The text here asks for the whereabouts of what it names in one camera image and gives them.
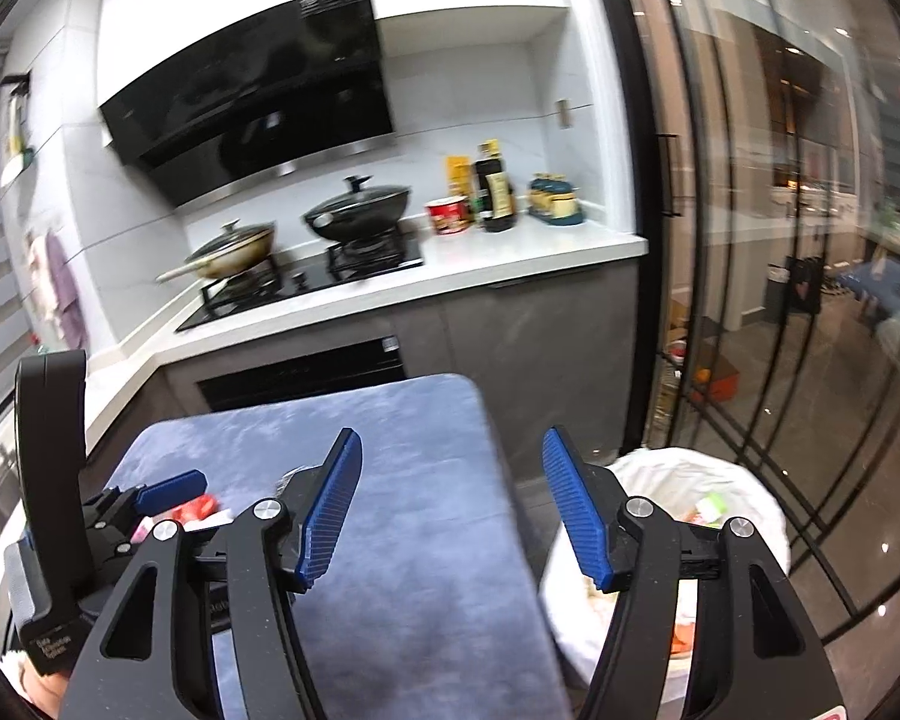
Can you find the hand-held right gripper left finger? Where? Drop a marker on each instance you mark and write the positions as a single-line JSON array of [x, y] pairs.
[[334, 510]]

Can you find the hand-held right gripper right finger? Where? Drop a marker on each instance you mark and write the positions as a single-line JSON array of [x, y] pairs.
[[574, 517]]

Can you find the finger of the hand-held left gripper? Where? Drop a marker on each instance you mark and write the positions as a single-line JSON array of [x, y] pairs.
[[169, 487]]

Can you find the red plastic bag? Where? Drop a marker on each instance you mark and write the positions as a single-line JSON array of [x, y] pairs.
[[195, 508]]

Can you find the green cardboard box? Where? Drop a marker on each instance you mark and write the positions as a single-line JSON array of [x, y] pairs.
[[711, 504]]

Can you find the orange plastic bag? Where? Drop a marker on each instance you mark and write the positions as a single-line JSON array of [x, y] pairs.
[[682, 641]]

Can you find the blue velvet table mat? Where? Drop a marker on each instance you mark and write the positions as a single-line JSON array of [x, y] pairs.
[[420, 540]]

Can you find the black built-in oven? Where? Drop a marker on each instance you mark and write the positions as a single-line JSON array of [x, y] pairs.
[[300, 379]]

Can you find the dark kitchen base cabinet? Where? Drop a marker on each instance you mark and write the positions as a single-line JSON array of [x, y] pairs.
[[532, 360]]

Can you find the purple hanging towel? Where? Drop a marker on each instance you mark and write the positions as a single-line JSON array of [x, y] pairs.
[[67, 292]]

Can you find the pink hanging towel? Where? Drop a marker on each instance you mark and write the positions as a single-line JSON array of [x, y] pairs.
[[39, 270]]

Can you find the black gas stove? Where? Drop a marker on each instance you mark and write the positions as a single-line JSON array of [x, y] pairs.
[[307, 277]]

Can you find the golden wok with lid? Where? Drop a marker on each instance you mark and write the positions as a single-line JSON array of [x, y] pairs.
[[232, 251]]

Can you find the black wok with lid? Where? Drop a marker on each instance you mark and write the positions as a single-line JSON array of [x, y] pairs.
[[360, 214]]

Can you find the spice jar set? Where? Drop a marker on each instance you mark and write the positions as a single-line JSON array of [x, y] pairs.
[[555, 202]]

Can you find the red instant noodle cup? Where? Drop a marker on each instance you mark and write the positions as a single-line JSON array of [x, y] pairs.
[[448, 216]]

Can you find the dark soy sauce bottle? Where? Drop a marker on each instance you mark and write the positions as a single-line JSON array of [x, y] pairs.
[[496, 195]]

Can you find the yellow cleaning bottle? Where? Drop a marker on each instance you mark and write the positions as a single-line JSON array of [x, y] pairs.
[[16, 127]]

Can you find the yellow seasoning packet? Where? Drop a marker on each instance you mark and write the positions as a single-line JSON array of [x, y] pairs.
[[459, 176]]

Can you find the glass sliding door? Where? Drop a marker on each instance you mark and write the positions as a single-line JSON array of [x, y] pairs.
[[720, 165]]

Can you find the black range hood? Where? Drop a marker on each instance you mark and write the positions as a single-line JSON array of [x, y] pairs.
[[255, 90]]

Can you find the wall power outlet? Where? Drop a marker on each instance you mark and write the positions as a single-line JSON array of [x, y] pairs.
[[565, 114]]

